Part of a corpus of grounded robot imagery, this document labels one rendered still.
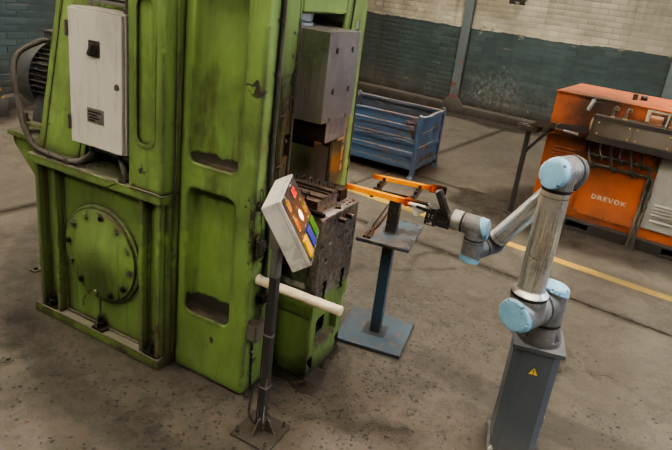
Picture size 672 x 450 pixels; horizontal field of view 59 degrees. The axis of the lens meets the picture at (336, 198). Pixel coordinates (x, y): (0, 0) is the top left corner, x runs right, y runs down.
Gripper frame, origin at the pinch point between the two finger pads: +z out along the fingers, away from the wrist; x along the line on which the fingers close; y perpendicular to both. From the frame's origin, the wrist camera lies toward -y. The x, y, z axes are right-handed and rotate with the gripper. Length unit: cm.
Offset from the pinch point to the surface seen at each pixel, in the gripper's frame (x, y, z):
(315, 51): -18, -60, 49
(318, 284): -13, 51, 35
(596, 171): 338, 43, -59
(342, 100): 0, -38, 42
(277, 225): -73, -3, 25
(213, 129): -38, -20, 85
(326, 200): -3.5, 11.0, 41.5
